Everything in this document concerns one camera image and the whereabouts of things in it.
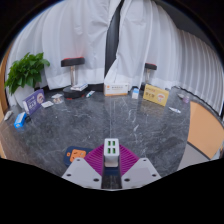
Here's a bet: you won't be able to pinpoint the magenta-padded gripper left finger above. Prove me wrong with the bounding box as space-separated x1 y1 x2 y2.
61 143 108 190

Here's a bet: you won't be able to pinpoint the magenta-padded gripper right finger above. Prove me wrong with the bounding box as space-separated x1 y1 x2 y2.
117 143 162 190

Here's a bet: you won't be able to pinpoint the white multi-port charger block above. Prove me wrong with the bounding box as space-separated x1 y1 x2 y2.
103 137 120 168

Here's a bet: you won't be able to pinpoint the blue power strip orange sockets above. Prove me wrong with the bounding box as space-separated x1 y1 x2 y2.
62 145 94 168

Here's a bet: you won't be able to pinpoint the small white sachet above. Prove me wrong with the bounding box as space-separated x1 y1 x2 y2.
41 100 55 109

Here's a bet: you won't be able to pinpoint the small clear plastic box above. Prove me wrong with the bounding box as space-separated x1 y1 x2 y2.
51 93 65 105

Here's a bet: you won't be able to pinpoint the yellow printed box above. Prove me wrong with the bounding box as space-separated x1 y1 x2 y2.
142 83 170 108

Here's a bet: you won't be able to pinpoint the small blue and white box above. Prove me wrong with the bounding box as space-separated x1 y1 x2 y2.
130 86 141 100

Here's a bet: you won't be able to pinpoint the white stack of packets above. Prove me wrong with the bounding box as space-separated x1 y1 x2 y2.
70 82 90 92

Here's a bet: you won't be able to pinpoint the white and orange carton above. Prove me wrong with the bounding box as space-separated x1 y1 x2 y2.
102 81 130 97

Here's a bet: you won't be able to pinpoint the purple printed box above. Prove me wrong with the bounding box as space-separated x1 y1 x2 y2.
22 88 46 115

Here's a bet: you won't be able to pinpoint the flat white packet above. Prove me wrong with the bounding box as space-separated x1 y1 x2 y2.
3 110 14 122

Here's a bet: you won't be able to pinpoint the small red-topped black stool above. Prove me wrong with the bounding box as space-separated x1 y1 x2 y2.
143 62 158 85

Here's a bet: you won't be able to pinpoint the wide red-topped black stool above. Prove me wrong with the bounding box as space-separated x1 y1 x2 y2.
60 56 88 100

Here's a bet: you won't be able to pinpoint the green potted plant white pot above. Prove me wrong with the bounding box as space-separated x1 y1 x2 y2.
4 51 51 108

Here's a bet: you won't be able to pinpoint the white curtain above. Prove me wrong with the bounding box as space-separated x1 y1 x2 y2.
5 0 224 115

